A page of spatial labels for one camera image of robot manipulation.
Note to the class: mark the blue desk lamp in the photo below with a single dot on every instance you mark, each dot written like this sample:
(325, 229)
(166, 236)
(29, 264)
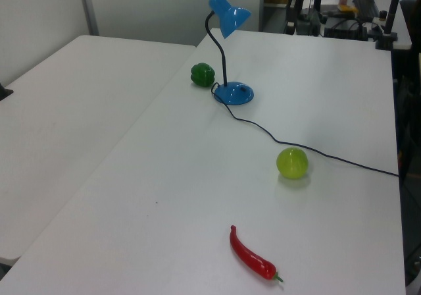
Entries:
(230, 15)

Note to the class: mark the black equipment box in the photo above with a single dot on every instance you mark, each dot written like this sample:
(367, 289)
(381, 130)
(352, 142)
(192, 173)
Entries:
(343, 30)

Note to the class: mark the small yellow object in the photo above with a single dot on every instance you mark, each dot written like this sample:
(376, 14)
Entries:
(348, 9)

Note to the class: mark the black computer keyboard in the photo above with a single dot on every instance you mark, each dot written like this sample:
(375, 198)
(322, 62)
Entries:
(365, 3)

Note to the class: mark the green bell pepper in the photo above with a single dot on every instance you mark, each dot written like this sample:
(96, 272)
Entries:
(202, 75)

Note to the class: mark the yellow-green round fruit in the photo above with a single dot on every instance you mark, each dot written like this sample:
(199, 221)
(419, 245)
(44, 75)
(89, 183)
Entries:
(292, 163)

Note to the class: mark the red chili pepper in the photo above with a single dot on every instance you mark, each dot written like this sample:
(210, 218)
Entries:
(250, 258)

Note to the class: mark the black camera pole with clamp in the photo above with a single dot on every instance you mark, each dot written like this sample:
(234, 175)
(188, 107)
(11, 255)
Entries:
(393, 12)

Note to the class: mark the grey wall partition post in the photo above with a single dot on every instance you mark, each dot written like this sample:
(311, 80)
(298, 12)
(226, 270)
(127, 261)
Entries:
(88, 5)

